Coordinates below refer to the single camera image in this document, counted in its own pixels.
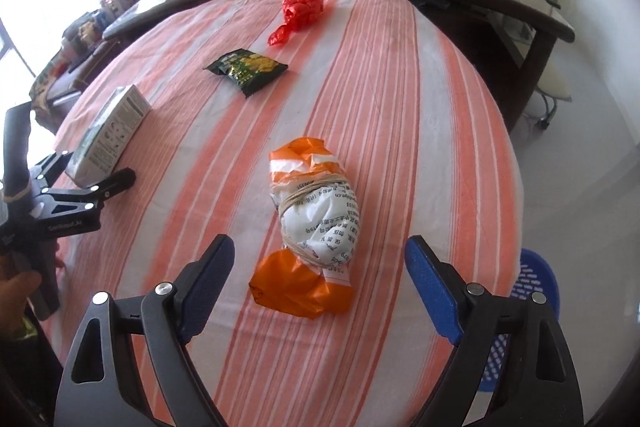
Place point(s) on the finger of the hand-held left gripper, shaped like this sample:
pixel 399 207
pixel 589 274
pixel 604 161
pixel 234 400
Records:
pixel 50 167
pixel 112 182

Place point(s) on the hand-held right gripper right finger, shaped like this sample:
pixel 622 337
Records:
pixel 435 292

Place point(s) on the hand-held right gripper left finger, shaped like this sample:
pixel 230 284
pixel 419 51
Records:
pixel 207 277

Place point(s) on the white green carton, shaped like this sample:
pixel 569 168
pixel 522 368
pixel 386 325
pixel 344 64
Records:
pixel 107 137

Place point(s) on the blue plastic stool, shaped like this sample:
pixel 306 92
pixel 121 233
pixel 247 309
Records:
pixel 535 277

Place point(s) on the orange white plastic bag bundle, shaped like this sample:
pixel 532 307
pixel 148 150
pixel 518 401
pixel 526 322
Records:
pixel 315 217

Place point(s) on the person's left hand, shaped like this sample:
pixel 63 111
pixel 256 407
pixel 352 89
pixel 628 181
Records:
pixel 15 302

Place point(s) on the dark green snack packet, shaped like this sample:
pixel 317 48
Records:
pixel 247 69

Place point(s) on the pile of assorted clutter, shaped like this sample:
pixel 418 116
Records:
pixel 115 2

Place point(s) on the orange striped tablecloth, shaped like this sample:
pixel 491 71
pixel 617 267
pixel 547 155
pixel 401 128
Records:
pixel 400 117

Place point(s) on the white cushioned stool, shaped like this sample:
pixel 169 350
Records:
pixel 555 87

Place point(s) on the red plastic bag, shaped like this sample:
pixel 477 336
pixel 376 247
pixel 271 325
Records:
pixel 300 9

